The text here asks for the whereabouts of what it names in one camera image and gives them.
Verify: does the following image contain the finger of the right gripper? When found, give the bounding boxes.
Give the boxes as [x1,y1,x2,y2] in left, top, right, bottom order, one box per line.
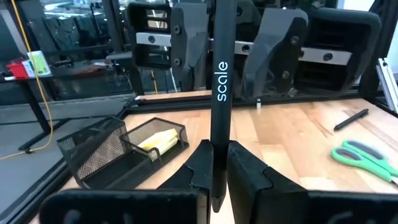
[170,2,210,93]
[241,8,309,101]

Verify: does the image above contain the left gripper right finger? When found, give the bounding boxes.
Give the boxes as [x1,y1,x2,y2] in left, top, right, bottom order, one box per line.
[226,140,398,224]

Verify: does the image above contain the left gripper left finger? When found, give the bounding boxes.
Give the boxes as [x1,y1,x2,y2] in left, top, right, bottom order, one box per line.
[39,139,215,224]

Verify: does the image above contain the plain black pen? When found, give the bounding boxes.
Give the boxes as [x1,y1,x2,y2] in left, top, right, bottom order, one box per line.
[333,108,370,132]

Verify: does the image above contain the yellow sticky note pad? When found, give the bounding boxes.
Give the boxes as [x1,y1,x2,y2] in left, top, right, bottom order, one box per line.
[137,128,179,161]

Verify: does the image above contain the green handled scissors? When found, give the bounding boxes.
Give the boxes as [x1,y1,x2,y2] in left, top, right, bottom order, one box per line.
[330,139,398,188]

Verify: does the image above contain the black mesh desk organizer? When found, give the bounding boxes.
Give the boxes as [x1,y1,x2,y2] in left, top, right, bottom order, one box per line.
[57,115,190,191]

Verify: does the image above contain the silver aluminium extrusion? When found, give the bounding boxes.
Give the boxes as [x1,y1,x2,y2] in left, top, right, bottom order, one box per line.
[375,57,398,114]

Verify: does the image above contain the black side desk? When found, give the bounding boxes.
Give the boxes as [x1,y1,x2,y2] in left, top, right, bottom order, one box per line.
[0,51,147,153]

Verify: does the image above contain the green and white box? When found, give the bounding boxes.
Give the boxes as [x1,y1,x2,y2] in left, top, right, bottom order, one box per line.
[26,50,52,78]

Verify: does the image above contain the red box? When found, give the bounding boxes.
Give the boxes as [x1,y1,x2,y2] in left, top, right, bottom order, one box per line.
[6,60,30,80]

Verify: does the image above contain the white cable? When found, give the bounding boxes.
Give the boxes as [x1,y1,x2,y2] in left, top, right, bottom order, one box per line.
[169,67,178,93]

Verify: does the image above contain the black table frame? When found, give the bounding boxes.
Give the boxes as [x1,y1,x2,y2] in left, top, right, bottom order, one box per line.
[0,0,398,224]

